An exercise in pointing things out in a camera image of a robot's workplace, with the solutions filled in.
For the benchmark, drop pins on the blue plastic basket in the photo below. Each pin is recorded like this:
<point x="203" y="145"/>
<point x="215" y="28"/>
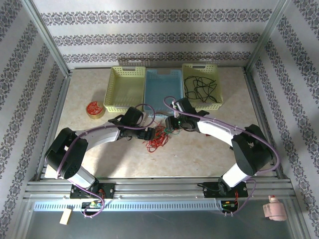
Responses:
<point x="162" y="84"/>

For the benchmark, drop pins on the aluminium mounting rail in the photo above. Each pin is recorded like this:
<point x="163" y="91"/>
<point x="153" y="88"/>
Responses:
<point x="159" y="186"/>

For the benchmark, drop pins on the aluminium side rail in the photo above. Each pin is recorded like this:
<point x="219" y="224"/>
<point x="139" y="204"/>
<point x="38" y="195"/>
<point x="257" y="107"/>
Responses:
<point x="259" y="112"/>
<point x="58" y="112"/>

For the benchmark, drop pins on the round red gold tin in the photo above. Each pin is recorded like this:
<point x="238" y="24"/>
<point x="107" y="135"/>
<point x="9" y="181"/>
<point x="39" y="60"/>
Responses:
<point x="94" y="109"/>

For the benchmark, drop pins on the yellow plastic basket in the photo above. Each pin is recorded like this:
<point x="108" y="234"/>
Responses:
<point x="211" y="106"/>
<point x="124" y="87"/>

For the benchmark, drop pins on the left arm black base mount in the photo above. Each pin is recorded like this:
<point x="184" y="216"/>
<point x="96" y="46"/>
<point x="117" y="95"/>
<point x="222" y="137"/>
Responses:
<point x="109" y="190"/>

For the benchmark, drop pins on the small circuit board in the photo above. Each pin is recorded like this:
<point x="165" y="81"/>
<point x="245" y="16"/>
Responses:
<point x="94" y="204"/>
<point x="228" y="204"/>

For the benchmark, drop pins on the pink plastic bottle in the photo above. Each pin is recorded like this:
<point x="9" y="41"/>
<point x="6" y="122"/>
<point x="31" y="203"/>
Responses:
<point x="274" y="210"/>

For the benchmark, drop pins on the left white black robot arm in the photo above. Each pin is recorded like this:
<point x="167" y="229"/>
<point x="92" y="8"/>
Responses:
<point x="99" y="135"/>

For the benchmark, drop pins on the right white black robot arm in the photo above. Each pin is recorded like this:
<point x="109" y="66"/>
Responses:
<point x="214" y="130"/>

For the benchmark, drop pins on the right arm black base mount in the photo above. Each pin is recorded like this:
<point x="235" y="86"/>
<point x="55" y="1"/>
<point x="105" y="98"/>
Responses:
<point x="210" y="189"/>

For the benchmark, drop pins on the grey metal plate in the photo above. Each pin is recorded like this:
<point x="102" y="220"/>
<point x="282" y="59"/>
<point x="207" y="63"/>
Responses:
<point x="159" y="226"/>

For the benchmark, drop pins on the aluminium frame post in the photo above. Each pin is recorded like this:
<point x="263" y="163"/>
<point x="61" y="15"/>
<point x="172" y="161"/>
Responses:
<point x="268" y="37"/>
<point x="47" y="37"/>

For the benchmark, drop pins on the small tan wooden block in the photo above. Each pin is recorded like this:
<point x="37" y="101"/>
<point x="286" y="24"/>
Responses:
<point x="65" y="217"/>

